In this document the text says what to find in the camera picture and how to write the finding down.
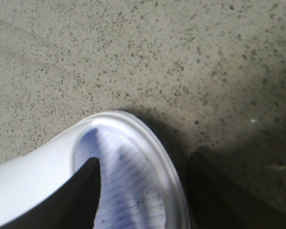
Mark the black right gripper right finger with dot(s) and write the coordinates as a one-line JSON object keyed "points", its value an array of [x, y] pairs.
{"points": [[219, 203]]}

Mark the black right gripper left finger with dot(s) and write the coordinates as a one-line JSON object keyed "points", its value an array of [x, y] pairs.
{"points": [[72, 206]]}

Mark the light blue slipper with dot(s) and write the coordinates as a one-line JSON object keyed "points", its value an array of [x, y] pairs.
{"points": [[140, 188]]}

